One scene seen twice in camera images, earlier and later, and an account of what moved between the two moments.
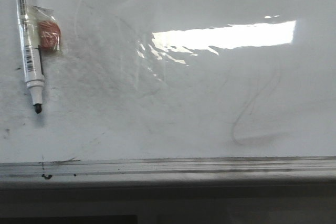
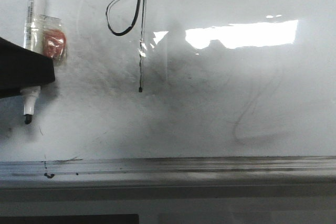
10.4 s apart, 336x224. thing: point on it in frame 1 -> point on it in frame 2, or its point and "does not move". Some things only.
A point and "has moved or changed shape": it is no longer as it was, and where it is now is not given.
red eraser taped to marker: [47, 29] has moved or changed shape
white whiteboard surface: [174, 65] does not move
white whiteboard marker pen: [29, 35] has moved or changed shape
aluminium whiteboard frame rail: [301, 169] does not move
